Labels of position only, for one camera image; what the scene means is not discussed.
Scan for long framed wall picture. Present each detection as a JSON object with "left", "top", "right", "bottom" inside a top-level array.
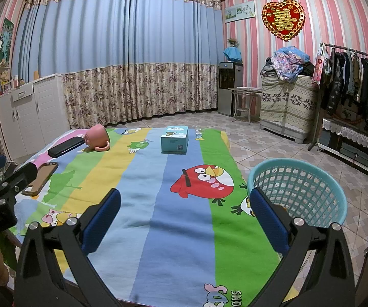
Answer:
[{"left": 224, "top": 1, "right": 255, "bottom": 24}]

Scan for turquoise plastic basket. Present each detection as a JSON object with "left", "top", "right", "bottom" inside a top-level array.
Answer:
[{"left": 247, "top": 159, "right": 348, "bottom": 231}]

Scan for metal clothes rack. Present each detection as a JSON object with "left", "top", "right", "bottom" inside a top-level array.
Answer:
[{"left": 307, "top": 42, "right": 368, "bottom": 151}]

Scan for black phone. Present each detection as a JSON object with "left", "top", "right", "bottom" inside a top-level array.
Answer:
[{"left": 48, "top": 136, "right": 85, "bottom": 158}]

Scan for small metal side table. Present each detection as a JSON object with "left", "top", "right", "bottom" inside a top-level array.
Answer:
[{"left": 229, "top": 87, "right": 263, "bottom": 125}]

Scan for cabinet under patterned cloth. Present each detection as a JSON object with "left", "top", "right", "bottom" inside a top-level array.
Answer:
[{"left": 259, "top": 73, "right": 319, "bottom": 144}]

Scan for wall poster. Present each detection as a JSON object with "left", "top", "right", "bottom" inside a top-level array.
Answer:
[{"left": 0, "top": 17, "right": 15, "bottom": 61}]

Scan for blue and floral curtain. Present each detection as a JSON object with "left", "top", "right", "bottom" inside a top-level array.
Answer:
[{"left": 11, "top": 0, "right": 224, "bottom": 130}]

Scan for cartoon bird printed blanket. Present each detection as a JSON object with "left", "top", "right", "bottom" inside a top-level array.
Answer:
[{"left": 9, "top": 127, "right": 287, "bottom": 307}]

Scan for pink hanging bag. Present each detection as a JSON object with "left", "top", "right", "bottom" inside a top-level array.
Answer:
[{"left": 312, "top": 47, "right": 325, "bottom": 87}]

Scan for phone with orange-brown case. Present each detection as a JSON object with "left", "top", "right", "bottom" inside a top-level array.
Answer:
[{"left": 21, "top": 162, "right": 59, "bottom": 197}]

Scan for light blue tissue box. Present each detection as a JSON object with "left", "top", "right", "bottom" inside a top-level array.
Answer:
[{"left": 160, "top": 126, "right": 189, "bottom": 155}]

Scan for pink mug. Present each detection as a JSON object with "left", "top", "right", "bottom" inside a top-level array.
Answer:
[{"left": 84, "top": 124, "right": 111, "bottom": 152}]

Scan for low shelf with lace cloth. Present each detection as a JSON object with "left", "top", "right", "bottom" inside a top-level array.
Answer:
[{"left": 318, "top": 118, "right": 368, "bottom": 186}]

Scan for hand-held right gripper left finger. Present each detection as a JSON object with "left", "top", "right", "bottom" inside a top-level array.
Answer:
[{"left": 14, "top": 188, "right": 122, "bottom": 307}]

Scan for pile of clothes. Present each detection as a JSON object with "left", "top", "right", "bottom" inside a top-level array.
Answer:
[{"left": 261, "top": 46, "right": 315, "bottom": 82}]

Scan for row of hanging clothes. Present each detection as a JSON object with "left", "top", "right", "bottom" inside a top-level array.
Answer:
[{"left": 321, "top": 48, "right": 368, "bottom": 135}]

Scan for red heart wall decoration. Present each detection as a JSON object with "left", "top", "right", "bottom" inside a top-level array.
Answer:
[{"left": 261, "top": 2, "right": 306, "bottom": 41}]

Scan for grey water dispenser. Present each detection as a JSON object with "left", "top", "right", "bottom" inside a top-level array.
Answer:
[{"left": 219, "top": 61, "right": 244, "bottom": 116}]

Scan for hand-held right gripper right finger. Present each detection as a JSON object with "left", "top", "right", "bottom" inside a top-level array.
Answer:
[{"left": 250, "top": 187, "right": 355, "bottom": 307}]

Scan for white cabinet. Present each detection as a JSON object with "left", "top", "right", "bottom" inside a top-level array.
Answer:
[{"left": 0, "top": 73, "right": 71, "bottom": 160}]

